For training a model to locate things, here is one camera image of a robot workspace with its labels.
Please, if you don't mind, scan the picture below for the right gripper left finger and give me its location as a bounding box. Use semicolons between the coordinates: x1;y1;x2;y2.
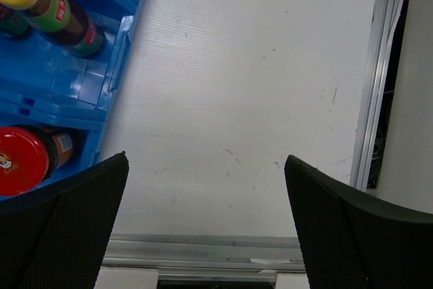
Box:
1;152;129;288

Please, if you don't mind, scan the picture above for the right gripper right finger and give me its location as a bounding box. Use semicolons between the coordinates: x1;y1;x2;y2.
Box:
284;155;432;288

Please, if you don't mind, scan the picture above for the red-lid sauce jar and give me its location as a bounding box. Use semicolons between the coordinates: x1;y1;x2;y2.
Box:
1;125;84;197

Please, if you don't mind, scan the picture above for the yellow-cap sauce bottle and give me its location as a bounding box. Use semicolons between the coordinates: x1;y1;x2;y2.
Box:
0;5;32;38
1;0;105;58

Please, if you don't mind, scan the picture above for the blue three-compartment plastic bin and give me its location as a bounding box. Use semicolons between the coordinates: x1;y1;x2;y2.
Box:
1;0;144;190

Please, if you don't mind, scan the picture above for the aluminium frame rail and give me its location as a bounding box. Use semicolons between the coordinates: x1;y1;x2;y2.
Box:
103;0;403;282

